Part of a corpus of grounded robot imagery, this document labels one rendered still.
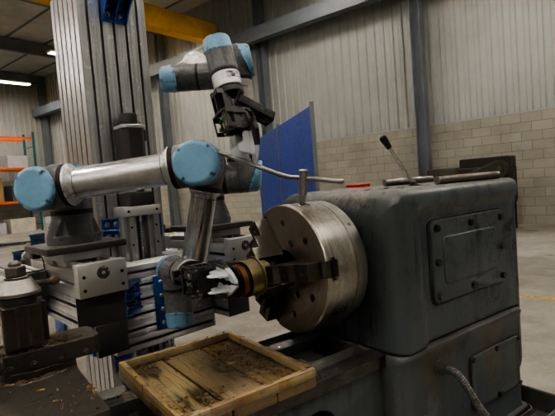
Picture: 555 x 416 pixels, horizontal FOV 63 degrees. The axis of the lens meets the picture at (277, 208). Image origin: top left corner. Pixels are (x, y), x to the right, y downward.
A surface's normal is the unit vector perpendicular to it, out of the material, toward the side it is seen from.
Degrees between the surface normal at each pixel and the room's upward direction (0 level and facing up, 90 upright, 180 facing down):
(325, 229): 52
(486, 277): 90
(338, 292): 106
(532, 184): 90
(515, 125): 90
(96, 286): 90
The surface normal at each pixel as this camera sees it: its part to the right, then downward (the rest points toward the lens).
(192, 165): 0.11, 0.04
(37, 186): -0.15, 0.07
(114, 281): 0.68, -0.01
